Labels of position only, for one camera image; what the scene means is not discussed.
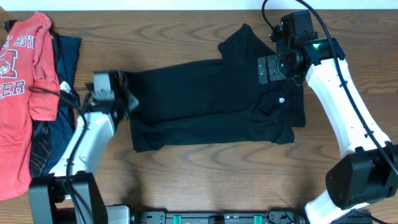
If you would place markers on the black polo shirt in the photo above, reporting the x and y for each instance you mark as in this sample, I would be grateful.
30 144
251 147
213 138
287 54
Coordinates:
215 101

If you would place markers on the black orange patterned garment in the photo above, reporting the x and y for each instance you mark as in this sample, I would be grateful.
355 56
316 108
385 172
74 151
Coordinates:
41 148

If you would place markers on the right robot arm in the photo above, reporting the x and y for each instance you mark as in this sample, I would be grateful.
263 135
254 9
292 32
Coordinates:
367 170

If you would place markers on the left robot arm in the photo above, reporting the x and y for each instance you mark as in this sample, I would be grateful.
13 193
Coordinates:
69 193

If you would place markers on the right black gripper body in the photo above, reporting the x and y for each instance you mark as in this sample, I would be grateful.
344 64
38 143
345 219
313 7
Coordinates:
278 68

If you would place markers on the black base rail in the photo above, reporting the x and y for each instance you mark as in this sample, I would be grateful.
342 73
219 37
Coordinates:
211 217

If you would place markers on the red printed t-shirt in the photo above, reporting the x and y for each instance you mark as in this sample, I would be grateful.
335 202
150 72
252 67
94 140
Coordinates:
29 89

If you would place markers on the navy blue t-shirt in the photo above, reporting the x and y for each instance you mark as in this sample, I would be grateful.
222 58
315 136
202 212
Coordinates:
66 53

